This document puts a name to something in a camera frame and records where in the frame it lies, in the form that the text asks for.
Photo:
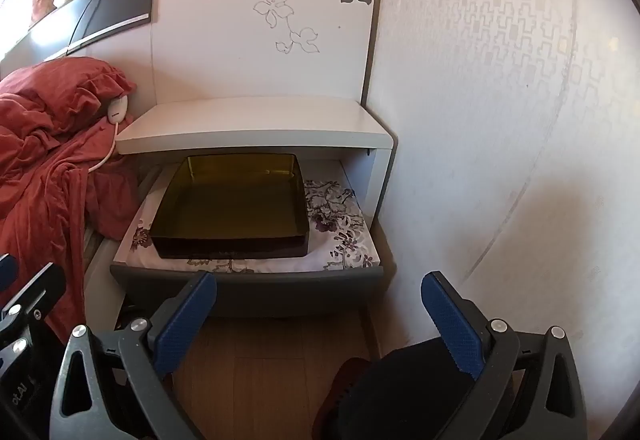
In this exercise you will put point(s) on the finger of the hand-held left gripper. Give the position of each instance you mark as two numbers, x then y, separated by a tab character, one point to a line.
42	285
5	266

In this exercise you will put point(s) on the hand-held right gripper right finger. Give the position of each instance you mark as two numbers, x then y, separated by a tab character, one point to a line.
450	325

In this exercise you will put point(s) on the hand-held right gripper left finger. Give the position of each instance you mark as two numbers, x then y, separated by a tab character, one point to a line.
182	325

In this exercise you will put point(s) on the grey front nightstand drawer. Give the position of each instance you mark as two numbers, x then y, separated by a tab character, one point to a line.
250	292

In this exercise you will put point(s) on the amber transparent plastic tray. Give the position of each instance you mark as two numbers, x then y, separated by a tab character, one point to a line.
225	210

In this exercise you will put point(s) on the red blanket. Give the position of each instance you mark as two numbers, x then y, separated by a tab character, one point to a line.
40	200

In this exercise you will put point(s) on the person's dark clothing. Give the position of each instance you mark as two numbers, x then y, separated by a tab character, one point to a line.
415	395

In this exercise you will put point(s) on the red ribbed object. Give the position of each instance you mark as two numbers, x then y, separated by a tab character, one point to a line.
340	385

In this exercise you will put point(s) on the floral drawer liner cloth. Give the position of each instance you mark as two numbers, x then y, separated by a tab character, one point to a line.
335	220

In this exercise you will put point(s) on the red pillow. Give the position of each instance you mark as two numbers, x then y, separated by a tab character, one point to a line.
65	85

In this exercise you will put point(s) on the white nightstand with floral panel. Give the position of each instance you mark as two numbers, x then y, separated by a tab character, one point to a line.
250	120

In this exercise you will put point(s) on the dark headboard panel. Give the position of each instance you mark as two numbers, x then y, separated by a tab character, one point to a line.
120	0

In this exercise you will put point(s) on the grey bed frame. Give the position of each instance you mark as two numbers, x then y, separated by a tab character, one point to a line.
97	260

